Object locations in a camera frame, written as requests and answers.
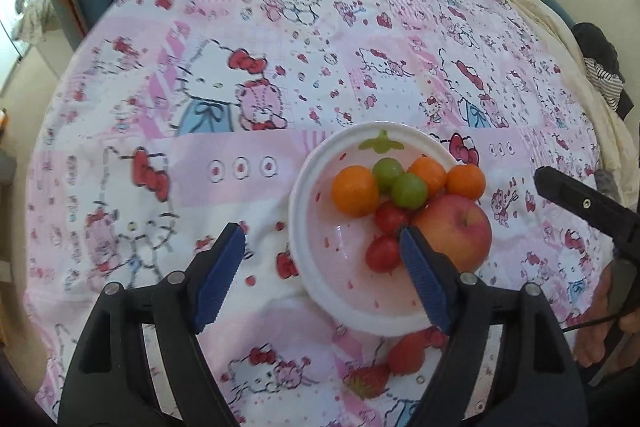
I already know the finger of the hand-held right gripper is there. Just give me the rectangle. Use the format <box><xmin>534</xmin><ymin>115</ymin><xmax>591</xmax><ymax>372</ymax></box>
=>
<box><xmin>534</xmin><ymin>166</ymin><xmax>640</xmax><ymax>244</ymax></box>

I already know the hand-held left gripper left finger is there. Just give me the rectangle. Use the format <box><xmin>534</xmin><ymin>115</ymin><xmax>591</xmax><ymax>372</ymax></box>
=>
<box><xmin>59</xmin><ymin>222</ymin><xmax>246</xmax><ymax>427</ymax></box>

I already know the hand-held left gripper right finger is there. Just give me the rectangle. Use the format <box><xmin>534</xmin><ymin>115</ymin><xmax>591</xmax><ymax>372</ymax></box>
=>
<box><xmin>399</xmin><ymin>227</ymin><xmax>588</xmax><ymax>427</ymax></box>

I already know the red cherry tomato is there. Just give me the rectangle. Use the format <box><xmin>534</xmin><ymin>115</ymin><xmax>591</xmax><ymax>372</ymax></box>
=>
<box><xmin>365</xmin><ymin>235</ymin><xmax>402</xmax><ymax>273</ymax></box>
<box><xmin>375</xmin><ymin>201</ymin><xmax>411</xmax><ymax>235</ymax></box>

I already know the red apple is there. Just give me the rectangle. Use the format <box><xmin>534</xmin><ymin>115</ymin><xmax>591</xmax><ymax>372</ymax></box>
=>
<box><xmin>412</xmin><ymin>194</ymin><xmax>493</xmax><ymax>274</ymax></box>

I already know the red strawberry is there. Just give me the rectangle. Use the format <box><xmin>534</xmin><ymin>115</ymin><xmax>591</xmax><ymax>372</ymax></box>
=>
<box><xmin>346</xmin><ymin>364</ymin><xmax>392</xmax><ymax>399</ymax></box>
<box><xmin>387</xmin><ymin>329</ymin><xmax>432</xmax><ymax>376</ymax></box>

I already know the white plate with leaf print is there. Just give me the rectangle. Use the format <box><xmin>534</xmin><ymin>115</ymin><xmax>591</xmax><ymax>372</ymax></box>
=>
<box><xmin>288</xmin><ymin>122</ymin><xmax>476</xmax><ymax>338</ymax></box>

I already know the orange tangerine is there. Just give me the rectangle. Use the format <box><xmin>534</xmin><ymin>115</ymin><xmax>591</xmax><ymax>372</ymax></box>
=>
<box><xmin>445</xmin><ymin>164</ymin><xmax>486</xmax><ymax>201</ymax></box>
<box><xmin>409</xmin><ymin>156</ymin><xmax>447</xmax><ymax>198</ymax></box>
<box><xmin>331</xmin><ymin>165</ymin><xmax>380</xmax><ymax>217</ymax></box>

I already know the person's right hand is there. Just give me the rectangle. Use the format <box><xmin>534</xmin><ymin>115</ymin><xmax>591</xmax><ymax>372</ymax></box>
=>
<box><xmin>572</xmin><ymin>264</ymin><xmax>640</xmax><ymax>370</ymax></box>

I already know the striped cloth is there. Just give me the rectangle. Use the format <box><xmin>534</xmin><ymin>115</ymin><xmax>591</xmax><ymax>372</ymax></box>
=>
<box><xmin>586</xmin><ymin>57</ymin><xmax>627</xmax><ymax>110</ymax></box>

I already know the dark cloth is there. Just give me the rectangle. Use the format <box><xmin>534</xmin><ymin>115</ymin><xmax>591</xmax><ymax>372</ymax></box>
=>
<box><xmin>572</xmin><ymin>23</ymin><xmax>621</xmax><ymax>72</ymax></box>

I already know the pink cartoon cat printed blanket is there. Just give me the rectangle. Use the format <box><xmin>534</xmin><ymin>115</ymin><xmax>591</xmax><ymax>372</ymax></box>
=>
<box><xmin>25</xmin><ymin>0</ymin><xmax>616</xmax><ymax>427</ymax></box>

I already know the patterned cloth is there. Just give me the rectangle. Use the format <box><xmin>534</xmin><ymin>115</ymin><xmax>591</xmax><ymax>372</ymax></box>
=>
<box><xmin>14</xmin><ymin>0</ymin><xmax>57</xmax><ymax>44</ymax></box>

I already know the black cable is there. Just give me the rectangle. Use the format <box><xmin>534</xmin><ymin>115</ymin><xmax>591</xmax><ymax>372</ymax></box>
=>
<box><xmin>562</xmin><ymin>313</ymin><xmax>618</xmax><ymax>335</ymax></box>

